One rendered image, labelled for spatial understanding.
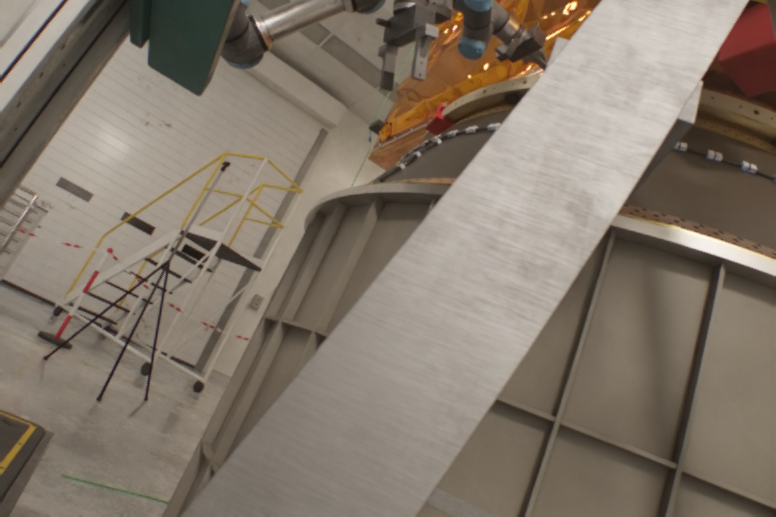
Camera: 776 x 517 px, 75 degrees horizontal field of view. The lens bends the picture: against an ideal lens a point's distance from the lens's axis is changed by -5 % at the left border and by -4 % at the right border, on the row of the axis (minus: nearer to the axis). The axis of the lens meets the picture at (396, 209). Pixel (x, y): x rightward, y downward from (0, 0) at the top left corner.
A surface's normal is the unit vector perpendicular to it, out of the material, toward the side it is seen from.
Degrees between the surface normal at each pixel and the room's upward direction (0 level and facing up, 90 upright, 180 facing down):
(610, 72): 87
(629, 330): 90
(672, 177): 62
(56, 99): 90
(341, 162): 90
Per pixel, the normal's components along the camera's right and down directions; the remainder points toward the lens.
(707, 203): 0.08, -0.76
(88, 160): 0.50, -0.11
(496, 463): -0.33, -0.47
